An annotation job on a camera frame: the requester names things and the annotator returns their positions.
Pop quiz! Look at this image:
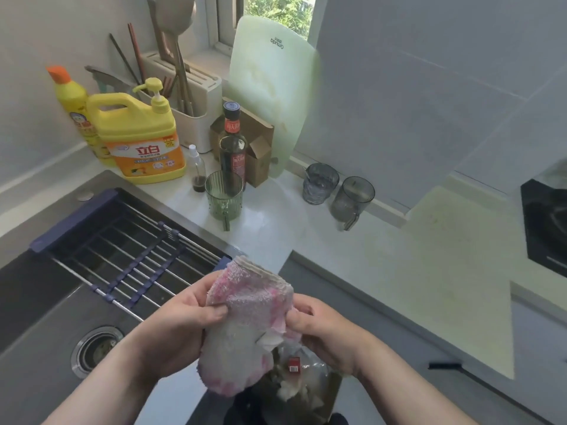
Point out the person's left hand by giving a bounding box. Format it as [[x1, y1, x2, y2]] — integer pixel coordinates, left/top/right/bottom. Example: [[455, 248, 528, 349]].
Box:
[[128, 272, 229, 381]]

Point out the person's right hand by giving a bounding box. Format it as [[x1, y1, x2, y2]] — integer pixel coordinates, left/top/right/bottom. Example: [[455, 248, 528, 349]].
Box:
[[285, 294, 377, 379]]

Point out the clear plastic bag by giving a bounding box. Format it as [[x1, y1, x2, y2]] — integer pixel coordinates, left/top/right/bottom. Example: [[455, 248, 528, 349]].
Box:
[[265, 344, 338, 412]]

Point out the white tissue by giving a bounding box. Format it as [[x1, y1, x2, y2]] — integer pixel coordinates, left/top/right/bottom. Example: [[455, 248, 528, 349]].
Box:
[[276, 379, 303, 401]]

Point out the pink dish cloth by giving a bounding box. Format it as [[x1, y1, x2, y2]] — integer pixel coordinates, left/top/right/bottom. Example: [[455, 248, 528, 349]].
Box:
[[197, 255, 304, 398]]

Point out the dark tinted drinking glass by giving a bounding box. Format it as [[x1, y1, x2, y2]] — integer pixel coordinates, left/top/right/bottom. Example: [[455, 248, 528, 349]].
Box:
[[330, 175, 376, 232]]

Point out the clear textured drinking glass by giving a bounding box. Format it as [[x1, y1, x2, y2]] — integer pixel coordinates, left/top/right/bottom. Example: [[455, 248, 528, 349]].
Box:
[[302, 162, 341, 206]]

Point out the white countertop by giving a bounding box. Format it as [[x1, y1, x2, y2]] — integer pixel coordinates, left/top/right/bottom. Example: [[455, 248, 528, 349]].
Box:
[[0, 141, 517, 381]]

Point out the large open cardboard box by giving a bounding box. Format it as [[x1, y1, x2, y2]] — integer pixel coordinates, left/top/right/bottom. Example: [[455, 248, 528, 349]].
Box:
[[261, 340, 344, 425]]

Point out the round metal sink drain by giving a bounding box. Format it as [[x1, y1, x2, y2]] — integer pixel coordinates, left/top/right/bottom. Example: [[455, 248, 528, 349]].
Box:
[[70, 326, 124, 379]]

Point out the green tinted ribbed glass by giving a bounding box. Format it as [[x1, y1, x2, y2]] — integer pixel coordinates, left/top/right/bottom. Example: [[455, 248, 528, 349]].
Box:
[[204, 170, 245, 232]]

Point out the steel sink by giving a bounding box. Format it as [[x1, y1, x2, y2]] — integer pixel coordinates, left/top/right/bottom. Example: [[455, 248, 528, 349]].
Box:
[[0, 170, 249, 425]]

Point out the dark sink drain basket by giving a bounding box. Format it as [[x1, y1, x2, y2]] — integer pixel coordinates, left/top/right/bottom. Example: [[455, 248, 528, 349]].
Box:
[[30, 188, 233, 323]]

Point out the small dark liquid spray bottle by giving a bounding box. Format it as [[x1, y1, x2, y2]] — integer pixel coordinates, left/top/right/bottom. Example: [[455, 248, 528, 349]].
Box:
[[187, 144, 208, 194]]

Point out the dark sauce bottle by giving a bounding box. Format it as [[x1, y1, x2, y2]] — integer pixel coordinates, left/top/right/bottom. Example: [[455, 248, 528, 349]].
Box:
[[219, 100, 248, 196]]

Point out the yellow detergent bottle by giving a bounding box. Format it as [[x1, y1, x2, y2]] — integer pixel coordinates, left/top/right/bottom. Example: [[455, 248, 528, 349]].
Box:
[[86, 77, 187, 185]]

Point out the small brown cardboard box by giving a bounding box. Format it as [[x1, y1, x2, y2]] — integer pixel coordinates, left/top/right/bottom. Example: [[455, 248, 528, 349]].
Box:
[[210, 97, 275, 189]]

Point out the beige utensil holder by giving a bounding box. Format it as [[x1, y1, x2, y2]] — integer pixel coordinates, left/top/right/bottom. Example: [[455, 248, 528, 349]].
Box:
[[138, 50, 223, 154]]

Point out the black glass gas stove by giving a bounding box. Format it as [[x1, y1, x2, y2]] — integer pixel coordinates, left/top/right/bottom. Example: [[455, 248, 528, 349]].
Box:
[[520, 179, 567, 279]]

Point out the orange cap yellow bottle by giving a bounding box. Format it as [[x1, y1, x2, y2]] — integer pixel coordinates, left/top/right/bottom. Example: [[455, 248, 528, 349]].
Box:
[[46, 65, 117, 169]]

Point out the black round stove burner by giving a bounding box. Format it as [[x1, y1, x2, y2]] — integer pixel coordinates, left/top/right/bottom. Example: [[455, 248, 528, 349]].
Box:
[[531, 194, 567, 261]]

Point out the pale green cutting board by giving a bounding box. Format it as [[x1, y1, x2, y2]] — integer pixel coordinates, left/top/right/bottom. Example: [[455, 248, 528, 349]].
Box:
[[223, 15, 321, 178]]

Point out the dark chopstick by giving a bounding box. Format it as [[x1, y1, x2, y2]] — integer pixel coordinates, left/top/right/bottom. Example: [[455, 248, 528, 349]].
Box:
[[109, 32, 142, 87]]

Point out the brown chopstick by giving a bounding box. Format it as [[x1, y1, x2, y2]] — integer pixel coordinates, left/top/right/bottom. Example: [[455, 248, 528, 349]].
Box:
[[127, 22, 148, 83]]

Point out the beige spatula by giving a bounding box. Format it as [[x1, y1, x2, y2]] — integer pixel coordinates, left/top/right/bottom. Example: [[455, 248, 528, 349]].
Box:
[[146, 0, 197, 116]]

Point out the glass window pane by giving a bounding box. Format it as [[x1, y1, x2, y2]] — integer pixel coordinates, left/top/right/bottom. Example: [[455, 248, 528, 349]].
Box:
[[243, 0, 316, 40]]

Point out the white window frame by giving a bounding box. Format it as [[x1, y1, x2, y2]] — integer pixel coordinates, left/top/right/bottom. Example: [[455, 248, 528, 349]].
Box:
[[204, 0, 245, 56]]

